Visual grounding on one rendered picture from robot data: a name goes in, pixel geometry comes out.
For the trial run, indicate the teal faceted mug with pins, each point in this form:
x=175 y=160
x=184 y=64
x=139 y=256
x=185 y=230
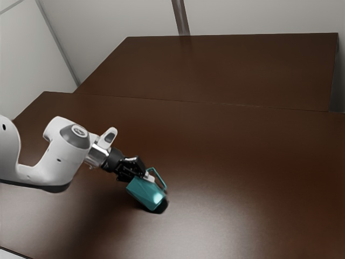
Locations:
x=147 y=193

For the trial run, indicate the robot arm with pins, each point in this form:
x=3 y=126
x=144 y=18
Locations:
x=54 y=153

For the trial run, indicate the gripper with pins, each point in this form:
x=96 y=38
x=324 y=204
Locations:
x=116 y=160

